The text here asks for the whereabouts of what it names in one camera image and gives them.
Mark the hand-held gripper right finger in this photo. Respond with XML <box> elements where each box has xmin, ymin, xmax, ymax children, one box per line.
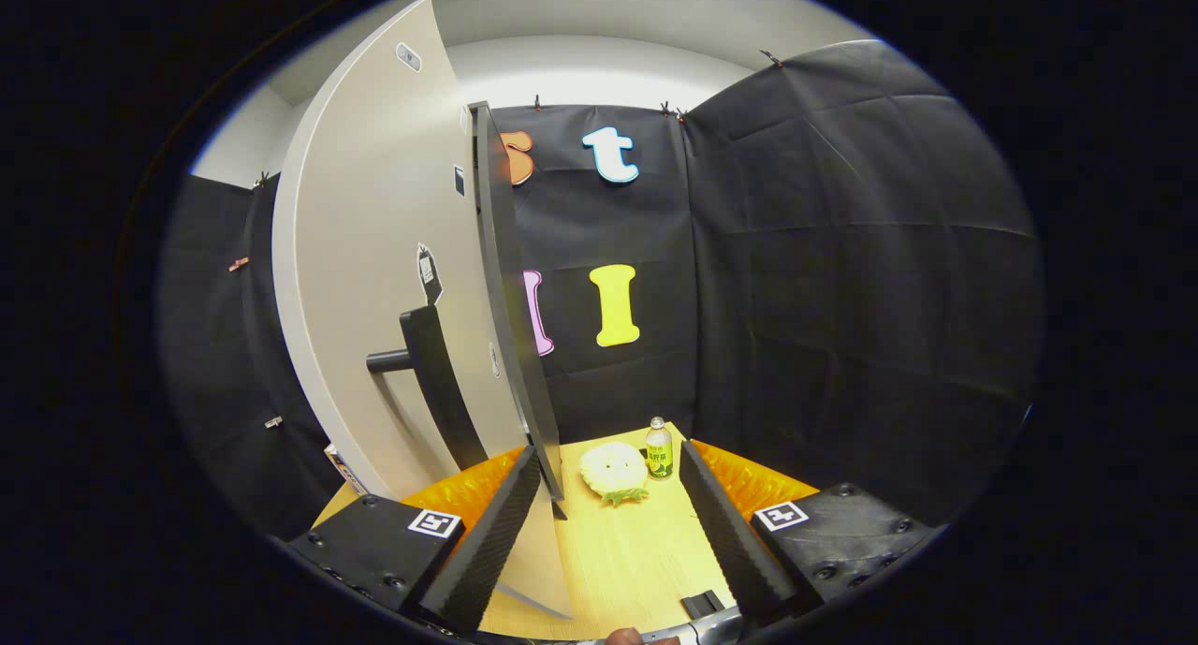
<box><xmin>679</xmin><ymin>439</ymin><xmax>937</xmax><ymax>627</ymax></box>

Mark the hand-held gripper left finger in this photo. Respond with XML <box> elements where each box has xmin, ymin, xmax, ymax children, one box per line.
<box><xmin>285</xmin><ymin>444</ymin><xmax>544</xmax><ymax>637</ymax></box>

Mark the black door handle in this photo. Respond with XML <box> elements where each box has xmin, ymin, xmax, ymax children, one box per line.
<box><xmin>366</xmin><ymin>305</ymin><xmax>489</xmax><ymax>471</ymax></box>

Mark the dark grey shoe cabinet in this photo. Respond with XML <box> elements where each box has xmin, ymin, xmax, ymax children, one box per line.
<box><xmin>468</xmin><ymin>102</ymin><xmax>569</xmax><ymax>520</ymax></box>

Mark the beige shoe cabinet door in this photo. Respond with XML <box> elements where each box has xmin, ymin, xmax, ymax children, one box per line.
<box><xmin>271</xmin><ymin>0</ymin><xmax>574</xmax><ymax>620</ymax></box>

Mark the green drink bottle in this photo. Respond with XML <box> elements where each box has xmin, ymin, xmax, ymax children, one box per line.
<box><xmin>646</xmin><ymin>417</ymin><xmax>675</xmax><ymax>480</ymax></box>

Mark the pale yellow toy vegetable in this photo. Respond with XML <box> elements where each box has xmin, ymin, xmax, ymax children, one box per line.
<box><xmin>578</xmin><ymin>442</ymin><xmax>650</xmax><ymax>507</ymax></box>

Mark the white book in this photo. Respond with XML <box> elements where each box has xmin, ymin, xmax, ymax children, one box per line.
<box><xmin>325</xmin><ymin>444</ymin><xmax>368</xmax><ymax>496</ymax></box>

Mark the black backdrop cloth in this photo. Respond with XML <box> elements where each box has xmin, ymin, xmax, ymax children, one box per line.
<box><xmin>159</xmin><ymin>39</ymin><xmax>1045</xmax><ymax>534</ymax></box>

